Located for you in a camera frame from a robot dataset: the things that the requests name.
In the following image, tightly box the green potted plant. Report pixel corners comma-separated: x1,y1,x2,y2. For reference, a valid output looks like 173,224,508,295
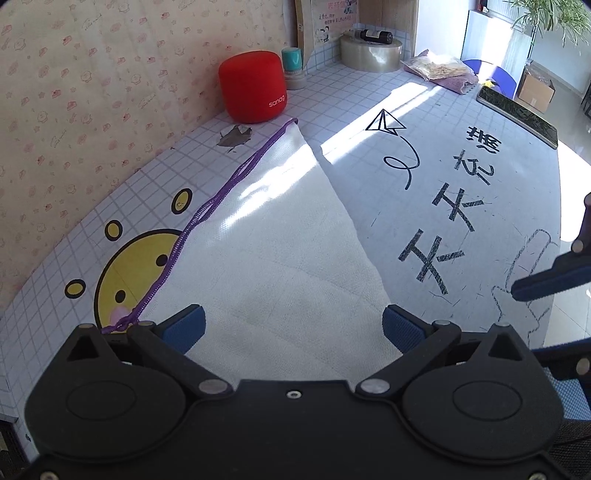
508,0,590,46

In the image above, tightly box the clear tape roll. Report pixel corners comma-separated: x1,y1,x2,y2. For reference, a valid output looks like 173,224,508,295
339,35,403,73

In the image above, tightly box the blue chair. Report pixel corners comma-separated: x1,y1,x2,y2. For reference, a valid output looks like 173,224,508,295
463,59,517,100

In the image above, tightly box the teal capped small bottle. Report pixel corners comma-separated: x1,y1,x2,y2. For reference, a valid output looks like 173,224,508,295
281,47,305,90

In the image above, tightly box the cardboard box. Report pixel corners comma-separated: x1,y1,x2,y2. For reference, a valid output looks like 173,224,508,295
517,69,556,113

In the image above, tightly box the white towel with purple trim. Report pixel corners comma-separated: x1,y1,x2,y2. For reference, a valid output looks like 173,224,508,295
114,121,400,384

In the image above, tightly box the plastic bag with snacks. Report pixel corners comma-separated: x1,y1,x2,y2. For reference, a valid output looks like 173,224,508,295
402,49,479,95

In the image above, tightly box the red cylindrical speaker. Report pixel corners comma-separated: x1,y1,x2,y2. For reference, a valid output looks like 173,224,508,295
218,50,287,124

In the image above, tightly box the illustrated paper poster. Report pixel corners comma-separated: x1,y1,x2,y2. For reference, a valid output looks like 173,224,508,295
294,0,359,66

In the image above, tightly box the blue patterned seat cushion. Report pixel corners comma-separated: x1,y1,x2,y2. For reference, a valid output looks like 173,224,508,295
544,368,590,455

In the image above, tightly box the dark wine bottle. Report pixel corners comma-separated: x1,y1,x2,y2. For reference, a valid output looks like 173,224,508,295
348,29,394,45

